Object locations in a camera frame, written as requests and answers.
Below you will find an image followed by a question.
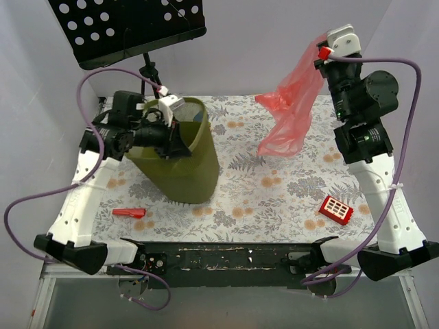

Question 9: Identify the aluminium frame rail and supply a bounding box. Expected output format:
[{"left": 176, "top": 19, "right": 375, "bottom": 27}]
[{"left": 27, "top": 263, "right": 110, "bottom": 329}]

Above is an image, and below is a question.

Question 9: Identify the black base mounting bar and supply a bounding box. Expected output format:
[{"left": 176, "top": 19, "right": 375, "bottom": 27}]
[{"left": 106, "top": 241, "right": 351, "bottom": 291}]

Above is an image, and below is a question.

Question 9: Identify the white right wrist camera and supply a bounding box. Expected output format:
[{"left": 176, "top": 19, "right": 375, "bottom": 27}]
[{"left": 318, "top": 24, "right": 361, "bottom": 61}]

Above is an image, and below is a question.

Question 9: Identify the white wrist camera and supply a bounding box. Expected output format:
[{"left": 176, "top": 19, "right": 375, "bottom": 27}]
[
  {"left": 318, "top": 24, "right": 361, "bottom": 61},
  {"left": 158, "top": 95, "right": 185, "bottom": 127}
]

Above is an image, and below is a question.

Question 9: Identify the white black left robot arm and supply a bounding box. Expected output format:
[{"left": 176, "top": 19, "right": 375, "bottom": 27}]
[{"left": 34, "top": 91, "right": 191, "bottom": 275}]

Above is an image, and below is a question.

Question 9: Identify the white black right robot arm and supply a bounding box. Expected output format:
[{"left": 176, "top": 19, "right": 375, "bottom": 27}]
[{"left": 303, "top": 47, "right": 438, "bottom": 285}]

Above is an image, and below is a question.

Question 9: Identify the red trash bag roll remainder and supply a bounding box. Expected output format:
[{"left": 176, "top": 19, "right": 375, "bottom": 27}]
[{"left": 112, "top": 208, "right": 147, "bottom": 219}]

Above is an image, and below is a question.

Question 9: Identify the red plastic trash bag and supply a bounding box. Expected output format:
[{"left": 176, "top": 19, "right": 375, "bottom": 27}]
[{"left": 254, "top": 34, "right": 327, "bottom": 157}]

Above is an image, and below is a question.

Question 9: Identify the red white toy block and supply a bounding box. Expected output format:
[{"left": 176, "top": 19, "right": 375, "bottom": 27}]
[{"left": 318, "top": 195, "right": 354, "bottom": 226}]

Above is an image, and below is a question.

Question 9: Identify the floral patterned table mat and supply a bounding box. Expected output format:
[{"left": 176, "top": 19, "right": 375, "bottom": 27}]
[{"left": 93, "top": 96, "right": 374, "bottom": 243}]

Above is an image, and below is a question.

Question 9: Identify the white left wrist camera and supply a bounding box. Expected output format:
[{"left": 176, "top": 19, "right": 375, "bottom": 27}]
[{"left": 158, "top": 95, "right": 185, "bottom": 127}]

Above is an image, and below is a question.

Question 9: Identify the black perforated music stand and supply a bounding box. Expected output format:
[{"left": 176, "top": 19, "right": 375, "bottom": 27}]
[{"left": 49, "top": 0, "right": 206, "bottom": 83}]

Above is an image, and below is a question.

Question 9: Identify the olive green mesh trash bin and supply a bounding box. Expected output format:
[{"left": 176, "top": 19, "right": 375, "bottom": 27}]
[{"left": 126, "top": 97, "right": 220, "bottom": 204}]

